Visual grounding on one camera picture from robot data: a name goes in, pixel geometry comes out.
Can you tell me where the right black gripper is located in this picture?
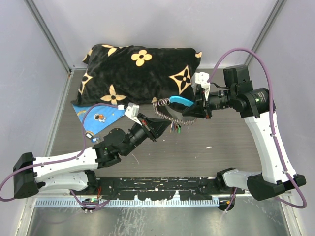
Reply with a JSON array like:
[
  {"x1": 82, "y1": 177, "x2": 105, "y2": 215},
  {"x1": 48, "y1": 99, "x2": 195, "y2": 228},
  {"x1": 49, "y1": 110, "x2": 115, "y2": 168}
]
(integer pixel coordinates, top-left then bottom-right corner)
[{"x1": 182, "y1": 87, "x2": 236, "y2": 119}]

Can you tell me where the loose blue tagged key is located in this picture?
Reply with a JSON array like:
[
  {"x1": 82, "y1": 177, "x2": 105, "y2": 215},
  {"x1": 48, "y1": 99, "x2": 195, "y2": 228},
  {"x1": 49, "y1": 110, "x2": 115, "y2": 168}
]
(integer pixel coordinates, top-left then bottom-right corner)
[{"x1": 91, "y1": 137, "x2": 101, "y2": 143}]

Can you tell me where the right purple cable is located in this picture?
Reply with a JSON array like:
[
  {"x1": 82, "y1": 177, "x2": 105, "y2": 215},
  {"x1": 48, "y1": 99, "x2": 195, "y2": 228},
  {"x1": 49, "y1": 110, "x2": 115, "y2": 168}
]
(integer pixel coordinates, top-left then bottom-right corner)
[{"x1": 208, "y1": 48, "x2": 308, "y2": 209}]

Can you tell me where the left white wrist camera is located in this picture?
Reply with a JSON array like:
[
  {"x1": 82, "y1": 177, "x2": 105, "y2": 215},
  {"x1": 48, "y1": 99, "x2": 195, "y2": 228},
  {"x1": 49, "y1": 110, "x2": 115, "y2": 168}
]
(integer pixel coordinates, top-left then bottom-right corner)
[{"x1": 118, "y1": 103, "x2": 141, "y2": 124}]

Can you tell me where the white slotted cable duct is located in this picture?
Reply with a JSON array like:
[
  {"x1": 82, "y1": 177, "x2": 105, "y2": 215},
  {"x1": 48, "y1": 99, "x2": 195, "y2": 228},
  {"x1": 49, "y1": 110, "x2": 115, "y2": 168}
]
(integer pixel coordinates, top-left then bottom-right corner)
[{"x1": 34, "y1": 197, "x2": 219, "y2": 207}]

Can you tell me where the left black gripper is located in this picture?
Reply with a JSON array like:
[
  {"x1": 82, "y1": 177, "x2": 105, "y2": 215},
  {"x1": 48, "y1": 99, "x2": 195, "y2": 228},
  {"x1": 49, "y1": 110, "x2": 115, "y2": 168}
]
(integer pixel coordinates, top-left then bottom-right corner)
[{"x1": 121, "y1": 113, "x2": 170, "y2": 156}]

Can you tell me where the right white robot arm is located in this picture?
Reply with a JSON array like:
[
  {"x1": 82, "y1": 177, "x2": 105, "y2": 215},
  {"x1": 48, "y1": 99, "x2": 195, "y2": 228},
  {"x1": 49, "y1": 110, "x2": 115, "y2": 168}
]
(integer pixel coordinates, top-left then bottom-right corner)
[{"x1": 183, "y1": 65, "x2": 306, "y2": 201}]

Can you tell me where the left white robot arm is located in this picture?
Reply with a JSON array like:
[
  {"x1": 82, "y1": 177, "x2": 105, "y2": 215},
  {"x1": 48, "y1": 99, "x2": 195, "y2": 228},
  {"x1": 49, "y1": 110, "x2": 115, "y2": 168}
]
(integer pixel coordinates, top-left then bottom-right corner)
[{"x1": 13, "y1": 114, "x2": 171, "y2": 199}]

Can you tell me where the blue cartoon cloth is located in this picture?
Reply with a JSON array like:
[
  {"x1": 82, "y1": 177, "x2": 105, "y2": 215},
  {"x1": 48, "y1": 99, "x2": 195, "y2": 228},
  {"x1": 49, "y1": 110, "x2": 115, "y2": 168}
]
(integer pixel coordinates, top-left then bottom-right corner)
[{"x1": 84, "y1": 106, "x2": 125, "y2": 136}]

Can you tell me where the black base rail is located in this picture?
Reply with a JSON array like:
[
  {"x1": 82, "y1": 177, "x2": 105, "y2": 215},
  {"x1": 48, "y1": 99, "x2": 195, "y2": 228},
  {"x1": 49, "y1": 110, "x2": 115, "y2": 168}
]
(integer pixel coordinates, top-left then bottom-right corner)
[{"x1": 71, "y1": 176, "x2": 244, "y2": 201}]

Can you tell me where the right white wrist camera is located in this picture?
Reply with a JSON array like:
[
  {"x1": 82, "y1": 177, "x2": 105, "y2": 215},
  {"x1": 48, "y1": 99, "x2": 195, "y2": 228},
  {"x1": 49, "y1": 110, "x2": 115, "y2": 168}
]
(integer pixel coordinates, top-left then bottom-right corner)
[{"x1": 192, "y1": 72, "x2": 211, "y2": 100}]

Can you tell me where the purple cable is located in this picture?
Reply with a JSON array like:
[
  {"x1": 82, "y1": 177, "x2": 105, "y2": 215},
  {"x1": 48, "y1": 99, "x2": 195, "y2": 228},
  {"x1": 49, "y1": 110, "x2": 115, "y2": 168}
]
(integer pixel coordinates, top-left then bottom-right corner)
[
  {"x1": 0, "y1": 103, "x2": 126, "y2": 203},
  {"x1": 208, "y1": 48, "x2": 308, "y2": 209}
]

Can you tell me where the black floral plush pillow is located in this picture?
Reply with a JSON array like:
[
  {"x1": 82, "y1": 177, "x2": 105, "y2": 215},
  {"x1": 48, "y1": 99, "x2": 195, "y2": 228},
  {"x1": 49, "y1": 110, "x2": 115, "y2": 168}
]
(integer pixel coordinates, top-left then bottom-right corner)
[{"x1": 71, "y1": 44, "x2": 202, "y2": 107}]

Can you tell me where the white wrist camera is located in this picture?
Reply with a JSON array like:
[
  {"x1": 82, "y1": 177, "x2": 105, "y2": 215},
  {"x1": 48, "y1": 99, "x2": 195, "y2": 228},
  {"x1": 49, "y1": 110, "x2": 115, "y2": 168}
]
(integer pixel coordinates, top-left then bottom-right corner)
[
  {"x1": 118, "y1": 103, "x2": 141, "y2": 124},
  {"x1": 192, "y1": 72, "x2": 211, "y2": 100}
]

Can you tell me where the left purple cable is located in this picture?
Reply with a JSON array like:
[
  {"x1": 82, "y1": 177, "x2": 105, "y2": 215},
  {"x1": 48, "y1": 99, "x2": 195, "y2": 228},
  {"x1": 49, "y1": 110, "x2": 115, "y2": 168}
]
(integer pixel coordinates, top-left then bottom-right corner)
[{"x1": 0, "y1": 103, "x2": 126, "y2": 203}]

